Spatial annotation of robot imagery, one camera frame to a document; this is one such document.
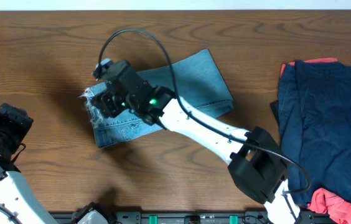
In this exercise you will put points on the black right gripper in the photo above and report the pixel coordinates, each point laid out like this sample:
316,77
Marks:
107,103

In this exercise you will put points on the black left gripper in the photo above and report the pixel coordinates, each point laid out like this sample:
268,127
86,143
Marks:
21,121

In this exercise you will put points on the light blue denim jeans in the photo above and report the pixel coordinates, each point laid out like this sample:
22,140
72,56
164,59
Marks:
199,82

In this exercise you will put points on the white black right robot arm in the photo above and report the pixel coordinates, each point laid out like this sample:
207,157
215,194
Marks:
254,160

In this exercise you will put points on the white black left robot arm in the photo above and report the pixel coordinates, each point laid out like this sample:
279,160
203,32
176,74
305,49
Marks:
17,202

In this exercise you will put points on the dark navy garment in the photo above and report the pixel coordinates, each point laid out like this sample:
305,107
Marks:
334,130

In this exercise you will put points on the red pink garment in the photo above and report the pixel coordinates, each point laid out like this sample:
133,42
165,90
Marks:
337,207

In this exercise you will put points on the black rail with green clips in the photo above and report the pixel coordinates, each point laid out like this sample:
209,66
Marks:
182,218

